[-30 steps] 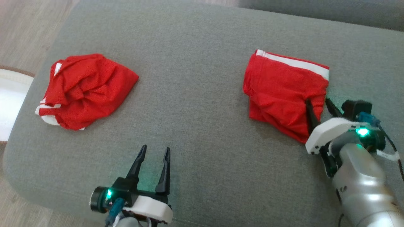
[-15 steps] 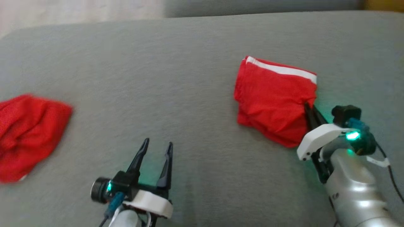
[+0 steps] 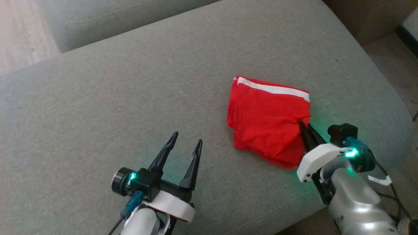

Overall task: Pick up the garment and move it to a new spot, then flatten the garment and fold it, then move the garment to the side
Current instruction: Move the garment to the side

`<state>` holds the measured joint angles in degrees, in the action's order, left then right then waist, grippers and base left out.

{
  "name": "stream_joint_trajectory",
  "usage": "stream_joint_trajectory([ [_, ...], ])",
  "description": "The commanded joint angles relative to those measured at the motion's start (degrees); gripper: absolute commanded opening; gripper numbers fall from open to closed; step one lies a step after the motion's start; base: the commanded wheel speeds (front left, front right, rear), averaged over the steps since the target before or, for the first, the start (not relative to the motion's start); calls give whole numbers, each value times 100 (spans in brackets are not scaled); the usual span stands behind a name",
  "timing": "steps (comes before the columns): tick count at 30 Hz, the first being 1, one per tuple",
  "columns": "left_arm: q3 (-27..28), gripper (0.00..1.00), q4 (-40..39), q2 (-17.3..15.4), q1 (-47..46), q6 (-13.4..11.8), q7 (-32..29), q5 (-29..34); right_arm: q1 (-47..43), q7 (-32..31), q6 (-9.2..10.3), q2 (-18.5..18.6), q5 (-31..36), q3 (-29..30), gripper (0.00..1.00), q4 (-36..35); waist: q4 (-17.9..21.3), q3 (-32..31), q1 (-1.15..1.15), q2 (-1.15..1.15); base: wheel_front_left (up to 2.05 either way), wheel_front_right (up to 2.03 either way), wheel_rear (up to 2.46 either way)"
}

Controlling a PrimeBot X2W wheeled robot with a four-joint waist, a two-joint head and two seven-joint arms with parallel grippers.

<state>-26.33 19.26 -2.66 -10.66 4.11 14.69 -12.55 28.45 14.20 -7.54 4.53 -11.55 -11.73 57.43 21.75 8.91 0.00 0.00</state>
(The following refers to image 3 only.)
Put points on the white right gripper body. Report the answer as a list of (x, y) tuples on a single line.
[(316, 160)]

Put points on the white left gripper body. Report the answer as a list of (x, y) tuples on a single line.
[(169, 205)]

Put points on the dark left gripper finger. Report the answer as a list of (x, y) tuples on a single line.
[(192, 166), (163, 155)]

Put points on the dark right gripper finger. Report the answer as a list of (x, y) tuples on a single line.
[(317, 138), (307, 138)]

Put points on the red cloth with white stripe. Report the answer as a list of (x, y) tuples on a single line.
[(264, 120)]

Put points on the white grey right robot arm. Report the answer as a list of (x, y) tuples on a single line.
[(356, 209)]

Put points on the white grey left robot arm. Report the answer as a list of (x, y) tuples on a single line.
[(140, 225)]

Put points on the grey fabric sofa seat cushion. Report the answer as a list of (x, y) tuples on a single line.
[(98, 114)]

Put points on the grey stitched sofa cushion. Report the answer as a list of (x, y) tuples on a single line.
[(114, 19)]

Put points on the white panel with black edge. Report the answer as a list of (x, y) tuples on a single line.
[(410, 27)]

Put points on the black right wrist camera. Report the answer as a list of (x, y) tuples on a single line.
[(341, 132)]

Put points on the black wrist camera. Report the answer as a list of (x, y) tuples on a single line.
[(119, 181), (341, 132)]

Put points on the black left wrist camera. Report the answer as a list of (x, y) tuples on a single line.
[(119, 181)]

